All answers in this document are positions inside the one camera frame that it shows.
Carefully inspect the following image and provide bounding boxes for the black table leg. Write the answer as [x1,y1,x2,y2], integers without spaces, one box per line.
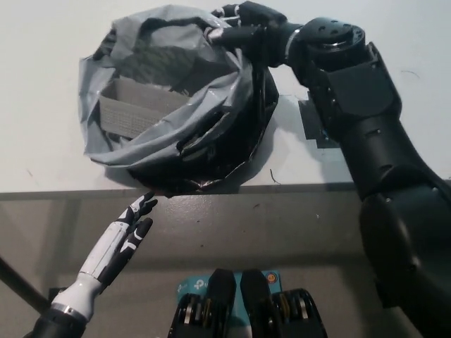
[0,255,50,311]

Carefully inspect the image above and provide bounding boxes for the black tape patch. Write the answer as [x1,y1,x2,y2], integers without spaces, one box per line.
[297,93,345,151]

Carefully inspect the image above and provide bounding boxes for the grey black plastic bag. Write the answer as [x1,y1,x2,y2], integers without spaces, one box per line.
[78,8,280,198]

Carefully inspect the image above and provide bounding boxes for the grey perforated rectangular container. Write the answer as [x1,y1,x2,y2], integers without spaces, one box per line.
[99,82,187,140]

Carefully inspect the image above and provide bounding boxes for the teal TP-Link box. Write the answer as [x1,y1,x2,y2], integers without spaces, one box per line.
[175,270,283,323]

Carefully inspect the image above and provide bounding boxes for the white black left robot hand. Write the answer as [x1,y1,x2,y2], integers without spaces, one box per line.
[78,191,159,293]

